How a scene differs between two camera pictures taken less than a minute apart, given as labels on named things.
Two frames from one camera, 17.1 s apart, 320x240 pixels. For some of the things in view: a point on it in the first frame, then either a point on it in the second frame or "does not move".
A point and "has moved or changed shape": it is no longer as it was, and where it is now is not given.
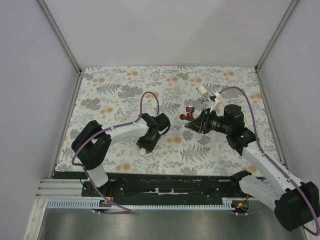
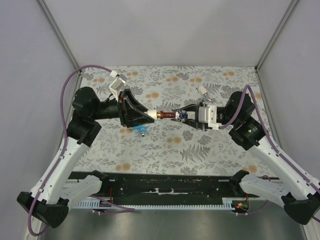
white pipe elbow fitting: [143, 151] -> [153, 113]
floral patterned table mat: [114, 96] does not move
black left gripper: [149, 147] -> [129, 117]
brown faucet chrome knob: [189, 116] has moved or changed shape
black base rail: [157, 186] does not move
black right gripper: [200, 124] -> [195, 123]
